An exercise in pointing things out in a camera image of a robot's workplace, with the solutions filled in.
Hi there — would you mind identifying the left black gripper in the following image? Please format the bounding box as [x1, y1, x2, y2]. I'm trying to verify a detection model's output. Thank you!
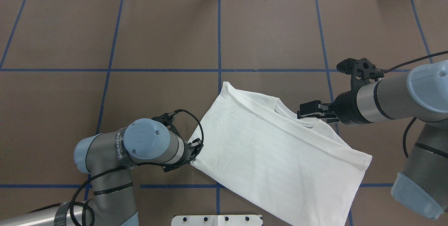
[162, 112, 204, 173]

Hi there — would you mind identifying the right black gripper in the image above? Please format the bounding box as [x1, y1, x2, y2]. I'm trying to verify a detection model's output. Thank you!
[297, 91, 361, 126]

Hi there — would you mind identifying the white long-sleeve printed shirt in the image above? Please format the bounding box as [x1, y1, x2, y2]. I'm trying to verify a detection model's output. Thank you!
[191, 82, 372, 226]

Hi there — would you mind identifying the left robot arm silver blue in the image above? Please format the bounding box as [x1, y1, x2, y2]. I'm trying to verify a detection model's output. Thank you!
[1, 109, 204, 226]

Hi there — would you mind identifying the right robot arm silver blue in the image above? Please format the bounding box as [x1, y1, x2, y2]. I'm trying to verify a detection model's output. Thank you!
[297, 58, 448, 220]

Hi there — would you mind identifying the white mounting plate with holes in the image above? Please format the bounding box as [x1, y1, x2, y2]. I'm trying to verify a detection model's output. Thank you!
[171, 214, 264, 226]

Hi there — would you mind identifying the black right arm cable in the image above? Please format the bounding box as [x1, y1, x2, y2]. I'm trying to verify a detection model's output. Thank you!
[383, 50, 448, 158]

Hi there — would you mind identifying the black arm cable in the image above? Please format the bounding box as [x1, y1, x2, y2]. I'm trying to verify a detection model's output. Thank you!
[383, 50, 448, 158]
[68, 109, 205, 226]

